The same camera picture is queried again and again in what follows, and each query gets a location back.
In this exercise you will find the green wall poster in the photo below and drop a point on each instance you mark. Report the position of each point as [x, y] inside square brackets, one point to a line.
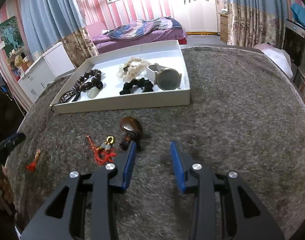
[11, 35]

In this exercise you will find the white rectangular tray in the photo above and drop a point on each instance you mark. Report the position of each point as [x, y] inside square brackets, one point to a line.
[110, 102]

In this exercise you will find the blue curtain with floral hem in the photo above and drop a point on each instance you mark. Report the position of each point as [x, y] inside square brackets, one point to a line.
[252, 12]
[52, 12]

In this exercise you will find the pink white pillow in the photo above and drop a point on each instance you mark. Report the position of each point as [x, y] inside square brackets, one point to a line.
[273, 57]

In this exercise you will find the white wardrobe with flower stickers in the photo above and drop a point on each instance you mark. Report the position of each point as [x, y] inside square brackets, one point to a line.
[197, 15]

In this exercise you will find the black water dispenser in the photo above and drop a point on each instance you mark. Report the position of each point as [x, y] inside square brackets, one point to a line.
[293, 45]

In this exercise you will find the red tassel charm gold bell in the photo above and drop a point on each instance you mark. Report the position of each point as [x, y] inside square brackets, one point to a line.
[105, 155]

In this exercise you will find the white low cabinet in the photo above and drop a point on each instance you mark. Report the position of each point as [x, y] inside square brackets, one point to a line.
[42, 72]

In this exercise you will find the red tassel gourd charm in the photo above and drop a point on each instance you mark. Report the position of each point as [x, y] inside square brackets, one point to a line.
[33, 163]

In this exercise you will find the yellow plush toy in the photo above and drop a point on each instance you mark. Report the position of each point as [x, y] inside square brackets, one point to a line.
[18, 60]

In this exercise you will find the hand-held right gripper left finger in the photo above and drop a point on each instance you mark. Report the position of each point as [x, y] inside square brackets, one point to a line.
[128, 165]

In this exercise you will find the white scrunchie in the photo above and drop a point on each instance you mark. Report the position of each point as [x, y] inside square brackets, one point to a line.
[132, 70]

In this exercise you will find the brown agate pendant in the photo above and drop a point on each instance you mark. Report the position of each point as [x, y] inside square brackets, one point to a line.
[128, 125]

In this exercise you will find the purple bed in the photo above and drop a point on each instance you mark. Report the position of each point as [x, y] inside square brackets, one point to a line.
[167, 35]

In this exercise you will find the black scrunchie with flower charm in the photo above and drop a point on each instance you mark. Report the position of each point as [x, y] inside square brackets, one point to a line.
[136, 86]

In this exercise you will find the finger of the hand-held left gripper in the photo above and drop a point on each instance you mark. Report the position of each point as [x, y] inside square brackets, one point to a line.
[12, 139]

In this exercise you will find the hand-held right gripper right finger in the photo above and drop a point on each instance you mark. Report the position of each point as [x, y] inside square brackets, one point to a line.
[177, 162]

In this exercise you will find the striped purple blanket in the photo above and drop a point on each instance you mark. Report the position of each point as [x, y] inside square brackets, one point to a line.
[142, 28]

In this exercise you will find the wooden nightstand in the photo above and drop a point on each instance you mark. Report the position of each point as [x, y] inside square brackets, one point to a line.
[223, 28]

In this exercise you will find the grey fuzzy mat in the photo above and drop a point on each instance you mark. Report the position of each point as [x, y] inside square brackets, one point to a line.
[230, 120]

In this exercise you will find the person's left hand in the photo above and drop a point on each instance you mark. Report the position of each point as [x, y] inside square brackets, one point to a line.
[6, 192]

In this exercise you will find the blue cloth cover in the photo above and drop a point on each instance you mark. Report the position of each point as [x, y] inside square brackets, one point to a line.
[301, 16]

